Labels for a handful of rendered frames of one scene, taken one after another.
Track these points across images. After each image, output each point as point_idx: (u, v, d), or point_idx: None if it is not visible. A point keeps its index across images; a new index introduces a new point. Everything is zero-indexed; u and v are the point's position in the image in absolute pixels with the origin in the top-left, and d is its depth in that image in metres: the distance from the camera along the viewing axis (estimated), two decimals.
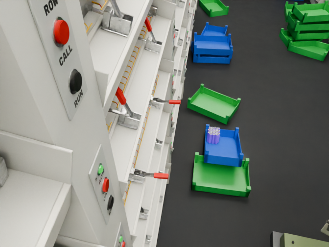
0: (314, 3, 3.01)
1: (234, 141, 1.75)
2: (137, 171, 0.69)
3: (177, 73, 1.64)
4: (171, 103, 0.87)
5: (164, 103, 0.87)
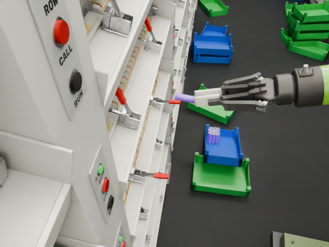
0: (314, 3, 3.01)
1: (234, 141, 1.75)
2: (137, 171, 0.69)
3: (177, 73, 1.64)
4: (171, 103, 0.87)
5: (164, 103, 0.87)
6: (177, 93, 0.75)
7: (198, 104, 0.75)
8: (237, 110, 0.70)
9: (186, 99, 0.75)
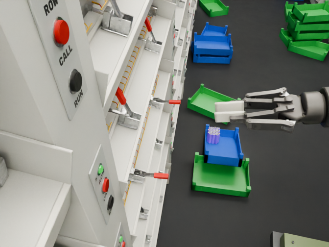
0: (314, 3, 3.01)
1: (234, 141, 1.75)
2: (137, 171, 0.69)
3: (177, 73, 1.64)
4: (171, 103, 0.87)
5: (164, 103, 0.87)
6: None
7: (218, 104, 0.72)
8: (258, 92, 0.71)
9: None
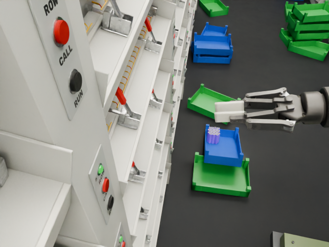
0: (314, 3, 3.01)
1: (234, 141, 1.75)
2: None
3: (177, 73, 1.64)
4: (152, 91, 0.85)
5: (154, 96, 0.86)
6: None
7: (218, 104, 0.72)
8: (258, 92, 0.71)
9: None
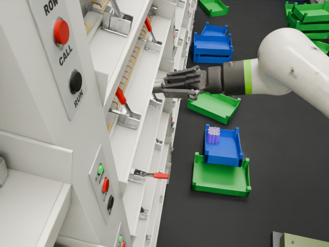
0: (314, 3, 3.01)
1: (234, 141, 1.75)
2: (137, 171, 0.69)
3: None
4: None
5: (154, 96, 0.86)
6: None
7: None
8: (177, 71, 0.84)
9: None
